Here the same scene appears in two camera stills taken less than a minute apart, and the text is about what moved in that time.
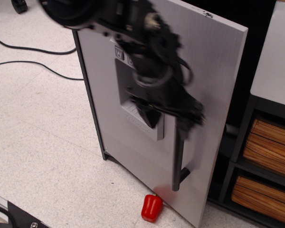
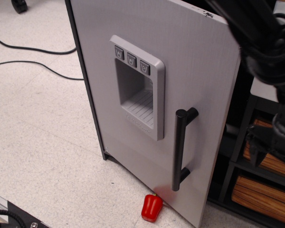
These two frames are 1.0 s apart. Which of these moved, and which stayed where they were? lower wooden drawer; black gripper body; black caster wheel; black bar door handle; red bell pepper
Moved: black gripper body
Stayed: black caster wheel; lower wooden drawer; black bar door handle; red bell pepper
